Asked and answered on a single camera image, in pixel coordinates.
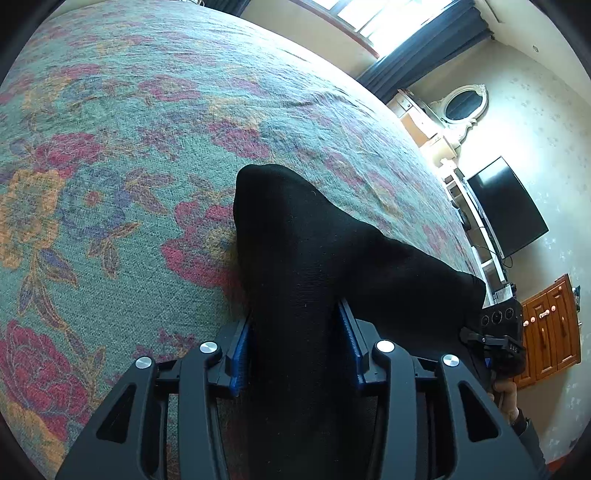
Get black flat television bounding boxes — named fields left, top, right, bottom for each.
left=466, top=156, right=550, bottom=259

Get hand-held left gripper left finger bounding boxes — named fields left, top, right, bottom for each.
left=55, top=318, right=253, bottom=480

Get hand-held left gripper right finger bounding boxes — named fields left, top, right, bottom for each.
left=337, top=298, right=544, bottom=480

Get oval white-framed mirror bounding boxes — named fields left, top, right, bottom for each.
left=434, top=83, right=489, bottom=137

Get person's right forearm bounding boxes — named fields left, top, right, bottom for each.
left=510, top=408, right=554, bottom=480

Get person's right hand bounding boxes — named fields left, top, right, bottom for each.
left=487, top=377, right=520, bottom=423

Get floral bedspread bed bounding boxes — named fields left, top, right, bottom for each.
left=0, top=0, right=485, bottom=480

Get dark blue curtain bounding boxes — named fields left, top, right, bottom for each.
left=358, top=2, right=492, bottom=100
left=198, top=0, right=252, bottom=17

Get white television stand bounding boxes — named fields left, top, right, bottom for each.
left=438, top=159, right=511, bottom=301

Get black pants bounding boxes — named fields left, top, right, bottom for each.
left=233, top=164, right=488, bottom=480

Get brown wooden cabinet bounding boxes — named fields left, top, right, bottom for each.
left=512, top=273, right=583, bottom=388

